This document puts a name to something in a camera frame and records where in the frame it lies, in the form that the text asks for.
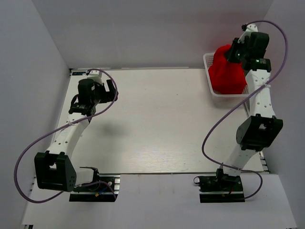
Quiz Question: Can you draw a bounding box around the red t shirt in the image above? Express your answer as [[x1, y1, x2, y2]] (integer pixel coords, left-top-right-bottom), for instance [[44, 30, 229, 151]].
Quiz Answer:
[[213, 44, 247, 94]]

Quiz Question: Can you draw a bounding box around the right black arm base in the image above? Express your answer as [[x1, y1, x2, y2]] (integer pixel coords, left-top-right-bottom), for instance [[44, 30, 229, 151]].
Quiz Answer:
[[193, 176, 245, 203]]

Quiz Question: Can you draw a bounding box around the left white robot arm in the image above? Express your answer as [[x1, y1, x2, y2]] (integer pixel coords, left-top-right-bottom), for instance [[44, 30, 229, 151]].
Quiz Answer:
[[34, 69, 118, 192]]

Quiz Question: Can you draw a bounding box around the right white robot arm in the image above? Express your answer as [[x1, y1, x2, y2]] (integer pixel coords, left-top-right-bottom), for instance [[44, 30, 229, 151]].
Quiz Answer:
[[216, 23, 283, 187]]

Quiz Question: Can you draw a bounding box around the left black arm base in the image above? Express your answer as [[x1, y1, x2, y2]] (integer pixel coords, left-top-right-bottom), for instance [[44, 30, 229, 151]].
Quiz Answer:
[[69, 174, 120, 202]]

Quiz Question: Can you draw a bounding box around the blue table label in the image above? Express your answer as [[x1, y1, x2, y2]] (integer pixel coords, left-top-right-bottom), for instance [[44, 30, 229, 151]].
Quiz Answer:
[[71, 72, 88, 76]]

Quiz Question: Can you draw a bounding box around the white plastic basket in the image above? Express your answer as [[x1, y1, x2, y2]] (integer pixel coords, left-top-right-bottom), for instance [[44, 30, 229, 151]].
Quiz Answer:
[[203, 52, 249, 99]]

